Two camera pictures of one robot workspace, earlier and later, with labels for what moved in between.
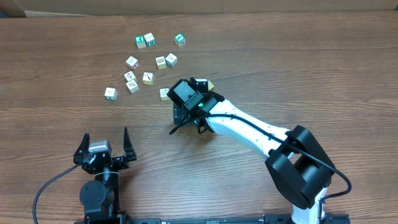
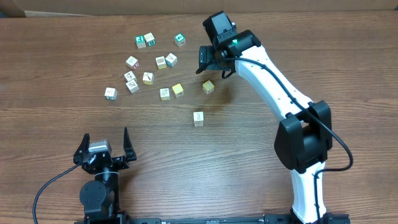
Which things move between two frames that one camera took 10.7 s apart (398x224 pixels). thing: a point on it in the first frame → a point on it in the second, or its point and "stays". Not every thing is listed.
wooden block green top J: [140, 41] stays
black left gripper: [121, 161] stays
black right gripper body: [182, 114] → [209, 58]
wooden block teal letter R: [149, 40] stays
